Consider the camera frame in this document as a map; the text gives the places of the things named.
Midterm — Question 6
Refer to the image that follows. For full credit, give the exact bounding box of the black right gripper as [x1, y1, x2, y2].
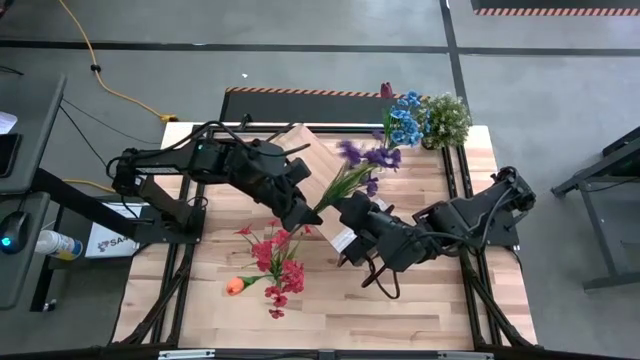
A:
[333, 191, 404, 269]

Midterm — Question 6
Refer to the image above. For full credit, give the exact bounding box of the potted green white plant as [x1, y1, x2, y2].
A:
[419, 92, 473, 151]

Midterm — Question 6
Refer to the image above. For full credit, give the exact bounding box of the black computer mouse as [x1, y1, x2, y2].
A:
[0, 210, 30, 255]

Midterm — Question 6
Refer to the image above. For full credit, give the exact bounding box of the large red flower bunch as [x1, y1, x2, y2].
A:
[252, 239, 307, 320]

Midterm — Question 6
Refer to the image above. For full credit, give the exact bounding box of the black floor cable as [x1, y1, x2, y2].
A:
[59, 97, 162, 147]

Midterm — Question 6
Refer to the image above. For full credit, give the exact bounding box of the yellow cable by desk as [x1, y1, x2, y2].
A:
[62, 178, 117, 195]

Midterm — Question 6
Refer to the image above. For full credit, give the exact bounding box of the silver metal bracket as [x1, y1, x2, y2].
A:
[437, 351, 495, 360]
[158, 349, 216, 360]

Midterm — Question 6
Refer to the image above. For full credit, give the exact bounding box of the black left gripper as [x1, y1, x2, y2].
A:
[239, 142, 324, 232]

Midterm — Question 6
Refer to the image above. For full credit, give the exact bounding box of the blue artificial flower bunch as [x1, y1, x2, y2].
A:
[382, 89, 434, 150]

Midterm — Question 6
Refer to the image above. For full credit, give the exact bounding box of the black mat with striped edge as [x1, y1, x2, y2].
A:
[470, 0, 640, 17]
[218, 86, 431, 124]

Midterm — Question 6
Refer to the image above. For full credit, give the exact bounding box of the small red flower bunch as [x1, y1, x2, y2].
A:
[234, 216, 313, 251]

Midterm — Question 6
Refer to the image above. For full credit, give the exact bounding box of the black flat phone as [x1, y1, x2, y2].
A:
[0, 132, 24, 179]

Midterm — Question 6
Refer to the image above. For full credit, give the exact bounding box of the wooden shelf with black frame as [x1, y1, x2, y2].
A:
[264, 123, 396, 266]

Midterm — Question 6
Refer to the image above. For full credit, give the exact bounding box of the white printed box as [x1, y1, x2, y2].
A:
[84, 202, 144, 260]

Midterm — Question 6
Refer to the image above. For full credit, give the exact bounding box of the orange artificial tulip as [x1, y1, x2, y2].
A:
[225, 274, 271, 297]

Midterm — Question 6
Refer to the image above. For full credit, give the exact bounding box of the yellow floor extension cable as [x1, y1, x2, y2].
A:
[57, 0, 180, 125]

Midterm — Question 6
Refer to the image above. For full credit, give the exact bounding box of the black desk leg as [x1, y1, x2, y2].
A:
[29, 167, 146, 314]

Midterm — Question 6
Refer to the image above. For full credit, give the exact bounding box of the black metal rig frame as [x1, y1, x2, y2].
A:
[0, 109, 640, 360]

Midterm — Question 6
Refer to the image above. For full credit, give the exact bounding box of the white spray bottle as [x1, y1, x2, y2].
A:
[34, 229, 84, 262]

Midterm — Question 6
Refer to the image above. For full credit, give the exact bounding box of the purple artificial flower bunch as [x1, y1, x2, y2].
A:
[313, 138, 404, 215]

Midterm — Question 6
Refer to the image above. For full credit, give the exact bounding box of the grey desk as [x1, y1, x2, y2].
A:
[0, 74, 68, 196]

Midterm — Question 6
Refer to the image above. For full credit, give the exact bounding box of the dark metal stand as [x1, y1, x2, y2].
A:
[549, 124, 640, 291]

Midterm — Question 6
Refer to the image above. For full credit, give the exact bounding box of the white paper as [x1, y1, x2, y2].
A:
[0, 110, 19, 136]

